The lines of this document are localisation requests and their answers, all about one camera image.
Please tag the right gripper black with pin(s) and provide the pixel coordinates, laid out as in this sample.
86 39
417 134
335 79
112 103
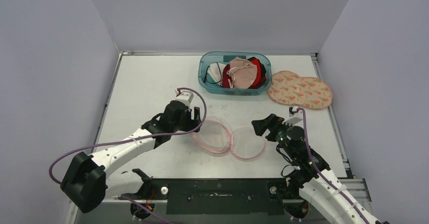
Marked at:
274 129

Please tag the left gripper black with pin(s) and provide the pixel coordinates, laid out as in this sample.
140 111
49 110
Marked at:
192 124

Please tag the floral mesh laundry bag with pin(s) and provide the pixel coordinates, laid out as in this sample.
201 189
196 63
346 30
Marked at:
288 88

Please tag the pink round mesh laundry bag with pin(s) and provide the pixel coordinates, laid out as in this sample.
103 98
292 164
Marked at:
218 137

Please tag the beige pink bra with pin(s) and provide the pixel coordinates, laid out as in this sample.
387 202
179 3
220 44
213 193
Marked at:
243 72

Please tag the teal plastic bin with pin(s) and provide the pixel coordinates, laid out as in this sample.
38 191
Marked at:
211 67

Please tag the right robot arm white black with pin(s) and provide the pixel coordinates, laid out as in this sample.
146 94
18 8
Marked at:
312 178

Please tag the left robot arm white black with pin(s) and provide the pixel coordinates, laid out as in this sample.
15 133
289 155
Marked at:
89 178

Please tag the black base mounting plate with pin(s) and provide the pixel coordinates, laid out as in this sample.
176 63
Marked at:
223 196

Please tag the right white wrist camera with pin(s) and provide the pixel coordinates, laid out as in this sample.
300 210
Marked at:
295 116

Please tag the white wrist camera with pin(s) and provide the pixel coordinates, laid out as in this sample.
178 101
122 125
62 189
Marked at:
295 116
184 97

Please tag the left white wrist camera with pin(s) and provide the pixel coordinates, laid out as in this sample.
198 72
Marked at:
184 97

